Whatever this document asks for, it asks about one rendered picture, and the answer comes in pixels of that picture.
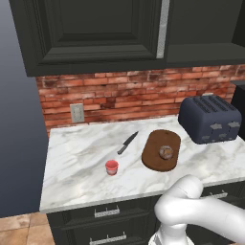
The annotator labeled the dark open cabinet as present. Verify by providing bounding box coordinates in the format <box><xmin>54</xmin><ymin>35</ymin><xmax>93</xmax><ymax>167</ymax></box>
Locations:
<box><xmin>164</xmin><ymin>0</ymin><xmax>245</xmax><ymax>69</ymax></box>

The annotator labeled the silver drawer handle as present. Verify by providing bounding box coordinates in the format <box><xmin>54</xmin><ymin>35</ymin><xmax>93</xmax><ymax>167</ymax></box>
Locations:
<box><xmin>93</xmin><ymin>205</ymin><xmax>122</xmax><ymax>219</ymax></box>
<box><xmin>88</xmin><ymin>232</ymin><xmax>128</xmax><ymax>245</ymax></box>
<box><xmin>207</xmin><ymin>189</ymin><xmax>229</xmax><ymax>200</ymax></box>

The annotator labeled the brown wooden cutting board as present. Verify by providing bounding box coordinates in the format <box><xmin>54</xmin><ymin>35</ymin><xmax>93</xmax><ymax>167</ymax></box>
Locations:
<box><xmin>141</xmin><ymin>128</ymin><xmax>182</xmax><ymax>173</ymax></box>

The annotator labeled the round brown bread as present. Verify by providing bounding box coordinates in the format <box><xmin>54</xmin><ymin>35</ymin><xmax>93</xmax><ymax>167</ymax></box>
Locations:
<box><xmin>158</xmin><ymin>145</ymin><xmax>175</xmax><ymax>161</ymax></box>

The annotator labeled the silver cabinet door handle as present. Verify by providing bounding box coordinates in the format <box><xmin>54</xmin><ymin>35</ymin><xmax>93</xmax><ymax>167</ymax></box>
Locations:
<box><xmin>155</xmin><ymin>0</ymin><xmax>171</xmax><ymax>59</ymax></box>

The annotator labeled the black appliance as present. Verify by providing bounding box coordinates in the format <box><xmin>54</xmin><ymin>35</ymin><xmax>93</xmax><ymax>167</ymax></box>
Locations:
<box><xmin>230</xmin><ymin>79</ymin><xmax>245</xmax><ymax>142</ymax></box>

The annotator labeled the grey wall outlet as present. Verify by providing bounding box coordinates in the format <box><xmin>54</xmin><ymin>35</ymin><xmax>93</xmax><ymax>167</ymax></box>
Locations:
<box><xmin>70</xmin><ymin>102</ymin><xmax>85</xmax><ymax>123</ymax></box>

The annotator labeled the dark drawer front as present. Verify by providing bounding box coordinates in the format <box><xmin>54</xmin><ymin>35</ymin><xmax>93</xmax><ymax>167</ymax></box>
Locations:
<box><xmin>51</xmin><ymin>219</ymin><xmax>161</xmax><ymax>245</ymax></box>
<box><xmin>199</xmin><ymin>180</ymin><xmax>245</xmax><ymax>210</ymax></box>
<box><xmin>46</xmin><ymin>194</ymin><xmax>164</xmax><ymax>232</ymax></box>

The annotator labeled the black kitchen knife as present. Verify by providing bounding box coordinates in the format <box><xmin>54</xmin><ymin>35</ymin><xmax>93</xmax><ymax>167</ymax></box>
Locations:
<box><xmin>117</xmin><ymin>130</ymin><xmax>140</xmax><ymax>156</ymax></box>

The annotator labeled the dark cabinet door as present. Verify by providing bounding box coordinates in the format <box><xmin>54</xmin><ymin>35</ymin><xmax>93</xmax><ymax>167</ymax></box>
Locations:
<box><xmin>8</xmin><ymin>0</ymin><xmax>167</xmax><ymax>78</ymax></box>

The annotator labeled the dark blue toaster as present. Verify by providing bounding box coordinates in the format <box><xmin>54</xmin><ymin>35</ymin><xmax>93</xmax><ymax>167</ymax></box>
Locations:
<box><xmin>177</xmin><ymin>93</ymin><xmax>243</xmax><ymax>145</ymax></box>

